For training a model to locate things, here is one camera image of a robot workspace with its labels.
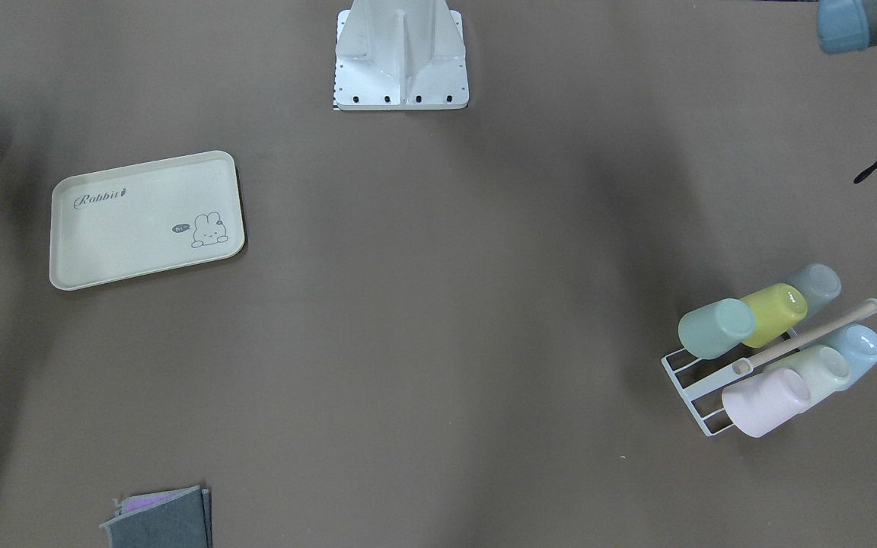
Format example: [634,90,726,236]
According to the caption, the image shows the cream rabbit tray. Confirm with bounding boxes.
[49,150,246,292]

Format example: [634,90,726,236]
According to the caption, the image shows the green cup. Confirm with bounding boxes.
[678,298,756,360]

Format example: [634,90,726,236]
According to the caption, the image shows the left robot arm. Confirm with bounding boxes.
[817,1,877,55]

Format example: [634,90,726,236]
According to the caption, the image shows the pink cup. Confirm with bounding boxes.
[722,368,812,438]

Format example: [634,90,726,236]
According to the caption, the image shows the yellow cup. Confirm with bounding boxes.
[740,283,808,348]

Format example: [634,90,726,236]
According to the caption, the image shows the grey-blue cup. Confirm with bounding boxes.
[779,263,843,319]

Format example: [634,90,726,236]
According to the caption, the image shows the cream white cup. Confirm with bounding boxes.
[764,344,852,408]

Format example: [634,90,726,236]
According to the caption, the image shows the light blue cup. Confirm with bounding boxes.
[822,323,877,390]

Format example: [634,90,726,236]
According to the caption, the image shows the grey folded cloth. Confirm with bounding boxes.
[100,485,213,547]

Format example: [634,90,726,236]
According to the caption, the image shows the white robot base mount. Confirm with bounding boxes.
[332,1,470,111]

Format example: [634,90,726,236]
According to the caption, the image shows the white wire cup rack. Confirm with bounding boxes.
[661,298,877,437]

